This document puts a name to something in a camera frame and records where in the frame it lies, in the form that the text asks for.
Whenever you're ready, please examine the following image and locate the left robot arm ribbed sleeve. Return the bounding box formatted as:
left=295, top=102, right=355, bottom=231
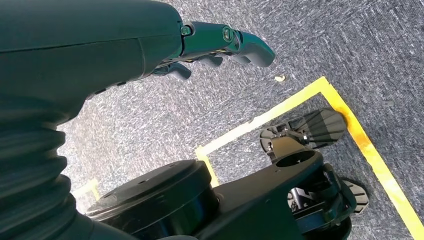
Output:
left=0, top=96, right=140, bottom=240

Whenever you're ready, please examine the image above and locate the yellow floor tape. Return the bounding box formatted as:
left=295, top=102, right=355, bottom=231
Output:
left=71, top=178, right=100, bottom=203

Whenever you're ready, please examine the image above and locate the black robot leg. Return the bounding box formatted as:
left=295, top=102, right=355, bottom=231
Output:
left=86, top=108, right=370, bottom=240

